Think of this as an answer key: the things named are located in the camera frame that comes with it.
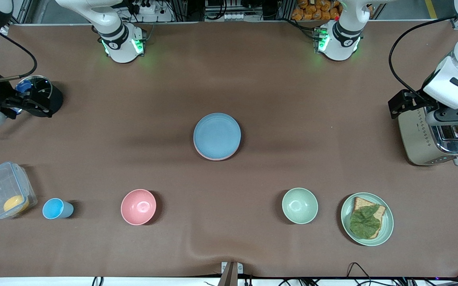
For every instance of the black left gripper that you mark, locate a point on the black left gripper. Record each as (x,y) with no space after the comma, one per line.
(416,100)

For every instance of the blue plate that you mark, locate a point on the blue plate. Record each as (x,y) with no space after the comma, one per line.
(217,135)

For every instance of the pink plate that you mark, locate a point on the pink plate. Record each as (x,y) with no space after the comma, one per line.
(218,159)

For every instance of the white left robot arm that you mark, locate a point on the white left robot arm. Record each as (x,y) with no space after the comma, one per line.
(342,39)

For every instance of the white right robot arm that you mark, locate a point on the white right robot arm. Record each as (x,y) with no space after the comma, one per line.
(117,39)

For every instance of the beige chrome toaster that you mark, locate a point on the beige chrome toaster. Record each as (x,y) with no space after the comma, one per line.
(416,139)

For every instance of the yellow round food item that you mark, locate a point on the yellow round food item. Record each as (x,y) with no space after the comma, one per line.
(14,203)

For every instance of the blue cup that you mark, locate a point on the blue cup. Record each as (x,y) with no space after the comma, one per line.
(54,208)

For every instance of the bread slice under lettuce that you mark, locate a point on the bread slice under lettuce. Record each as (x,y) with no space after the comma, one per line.
(359,203)

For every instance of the green plate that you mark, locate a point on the green plate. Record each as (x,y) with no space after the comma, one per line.
(387,222)

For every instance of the green lettuce leaf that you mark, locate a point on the green lettuce leaf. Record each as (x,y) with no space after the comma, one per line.
(364,222)

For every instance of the bag of orange buns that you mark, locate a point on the bag of orange buns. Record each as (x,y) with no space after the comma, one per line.
(312,12)

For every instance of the green bowl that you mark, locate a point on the green bowl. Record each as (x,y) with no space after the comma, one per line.
(299,205)

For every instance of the pink bowl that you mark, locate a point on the pink bowl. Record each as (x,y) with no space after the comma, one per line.
(138,206)

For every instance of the white power strip with plugs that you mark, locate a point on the white power strip with plugs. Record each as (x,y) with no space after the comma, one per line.
(147,8)

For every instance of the small white power strip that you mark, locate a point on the small white power strip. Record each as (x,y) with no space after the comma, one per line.
(235,16)

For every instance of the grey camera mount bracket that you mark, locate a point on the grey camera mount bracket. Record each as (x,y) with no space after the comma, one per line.
(229,274)

